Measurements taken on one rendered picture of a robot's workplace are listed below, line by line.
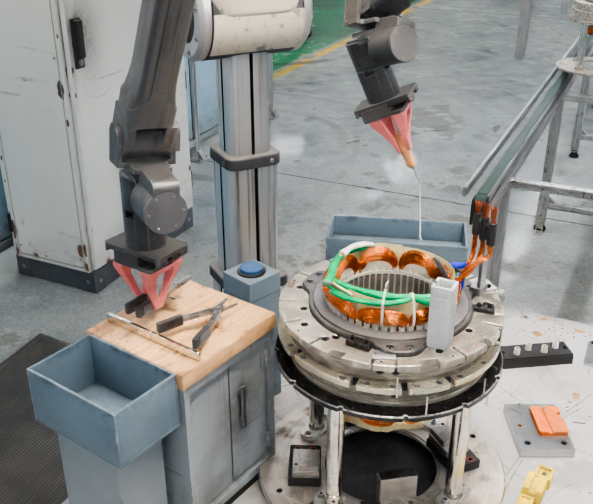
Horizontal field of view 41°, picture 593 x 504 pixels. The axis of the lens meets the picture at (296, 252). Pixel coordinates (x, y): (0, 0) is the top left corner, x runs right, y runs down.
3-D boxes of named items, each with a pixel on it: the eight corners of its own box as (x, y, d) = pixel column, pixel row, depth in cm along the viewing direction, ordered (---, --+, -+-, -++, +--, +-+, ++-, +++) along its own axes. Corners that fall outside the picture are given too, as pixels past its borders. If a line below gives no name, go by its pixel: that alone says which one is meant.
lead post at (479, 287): (487, 290, 117) (496, 217, 112) (479, 297, 115) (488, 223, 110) (476, 286, 118) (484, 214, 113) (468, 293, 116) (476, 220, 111)
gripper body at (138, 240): (158, 272, 106) (154, 221, 102) (104, 253, 111) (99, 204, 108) (190, 255, 111) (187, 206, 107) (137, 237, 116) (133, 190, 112)
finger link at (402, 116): (419, 152, 131) (399, 100, 128) (380, 164, 134) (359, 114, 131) (426, 138, 137) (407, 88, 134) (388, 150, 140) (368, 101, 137)
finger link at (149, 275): (154, 322, 110) (149, 261, 106) (117, 307, 113) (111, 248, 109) (186, 302, 115) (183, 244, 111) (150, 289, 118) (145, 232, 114)
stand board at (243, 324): (183, 391, 103) (182, 376, 102) (86, 344, 113) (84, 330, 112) (276, 326, 118) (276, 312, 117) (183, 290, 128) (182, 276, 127)
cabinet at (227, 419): (195, 537, 115) (184, 390, 104) (108, 484, 125) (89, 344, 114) (276, 463, 129) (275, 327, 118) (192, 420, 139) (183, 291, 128)
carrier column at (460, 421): (457, 505, 118) (470, 391, 109) (441, 499, 119) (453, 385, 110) (462, 495, 120) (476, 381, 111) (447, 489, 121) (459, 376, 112)
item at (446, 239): (452, 352, 159) (466, 222, 146) (453, 383, 149) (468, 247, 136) (329, 341, 162) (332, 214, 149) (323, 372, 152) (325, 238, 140)
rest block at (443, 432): (446, 458, 125) (447, 447, 124) (428, 438, 129) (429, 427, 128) (468, 451, 127) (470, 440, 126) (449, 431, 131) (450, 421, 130)
